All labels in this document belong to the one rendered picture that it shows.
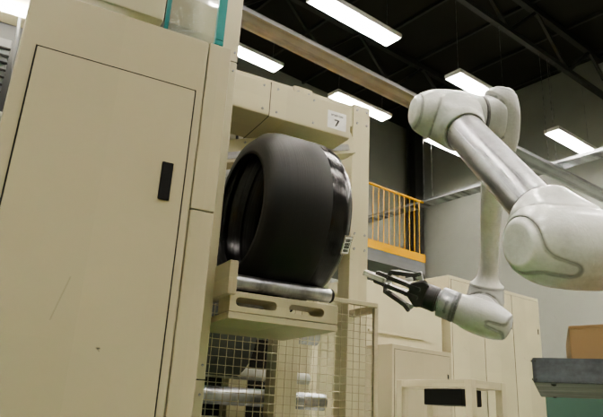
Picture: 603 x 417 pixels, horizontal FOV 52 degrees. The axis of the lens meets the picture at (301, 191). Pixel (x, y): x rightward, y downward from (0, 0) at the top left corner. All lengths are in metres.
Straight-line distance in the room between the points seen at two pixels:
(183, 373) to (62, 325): 0.22
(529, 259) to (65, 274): 0.81
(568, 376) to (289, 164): 1.07
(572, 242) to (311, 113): 1.54
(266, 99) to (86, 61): 1.31
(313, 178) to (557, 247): 0.90
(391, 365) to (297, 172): 4.50
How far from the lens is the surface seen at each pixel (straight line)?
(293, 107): 2.51
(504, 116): 1.78
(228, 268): 1.79
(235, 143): 2.49
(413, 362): 6.43
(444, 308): 1.85
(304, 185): 1.86
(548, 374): 1.13
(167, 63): 1.30
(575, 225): 1.22
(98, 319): 1.11
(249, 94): 2.44
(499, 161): 1.46
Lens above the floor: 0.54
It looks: 20 degrees up
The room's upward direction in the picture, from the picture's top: 3 degrees clockwise
